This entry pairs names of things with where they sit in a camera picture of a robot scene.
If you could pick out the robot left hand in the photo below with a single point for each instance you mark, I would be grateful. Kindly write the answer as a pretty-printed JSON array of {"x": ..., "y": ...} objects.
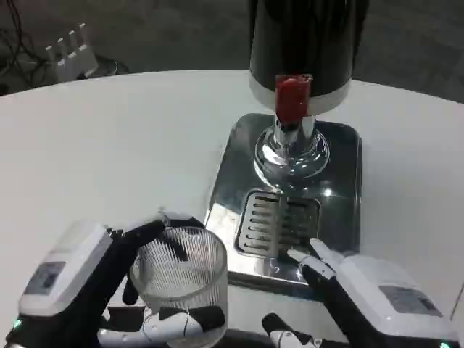
[{"x": 61, "y": 275}]

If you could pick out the black drink dispenser chrome pedestal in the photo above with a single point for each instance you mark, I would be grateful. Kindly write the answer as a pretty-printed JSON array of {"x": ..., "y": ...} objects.
[{"x": 304, "y": 40}]

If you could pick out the white device with four prongs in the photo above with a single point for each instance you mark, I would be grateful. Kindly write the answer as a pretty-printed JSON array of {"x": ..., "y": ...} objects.
[{"x": 74, "y": 59}]

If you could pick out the slotted steel tray grid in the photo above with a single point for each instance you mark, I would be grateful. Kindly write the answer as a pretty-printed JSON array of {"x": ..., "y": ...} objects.
[{"x": 261, "y": 224}]

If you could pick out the steel drip tray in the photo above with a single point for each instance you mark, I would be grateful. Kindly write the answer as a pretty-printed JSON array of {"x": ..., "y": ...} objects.
[{"x": 340, "y": 217}]

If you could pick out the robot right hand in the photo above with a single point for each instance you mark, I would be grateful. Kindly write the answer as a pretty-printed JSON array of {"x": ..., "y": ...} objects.
[{"x": 377, "y": 290}]

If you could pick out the clear ribbed glass cup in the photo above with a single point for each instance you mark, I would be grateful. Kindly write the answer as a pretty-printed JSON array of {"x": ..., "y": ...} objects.
[{"x": 181, "y": 279}]

